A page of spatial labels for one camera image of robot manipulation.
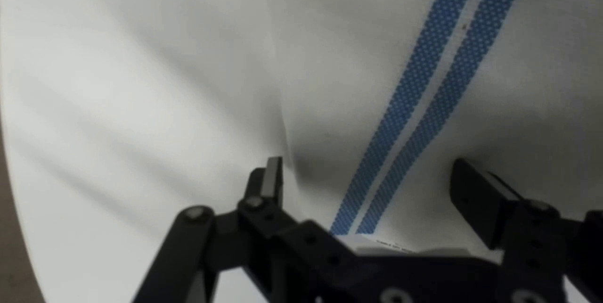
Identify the white towel with blue stripes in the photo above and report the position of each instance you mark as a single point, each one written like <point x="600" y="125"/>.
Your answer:
<point x="301" y="67"/>

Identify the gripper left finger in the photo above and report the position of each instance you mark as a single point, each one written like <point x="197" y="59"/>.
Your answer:
<point x="264" y="227"/>

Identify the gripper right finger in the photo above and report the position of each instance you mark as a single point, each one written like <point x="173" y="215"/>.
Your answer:
<point x="527" y="232"/>

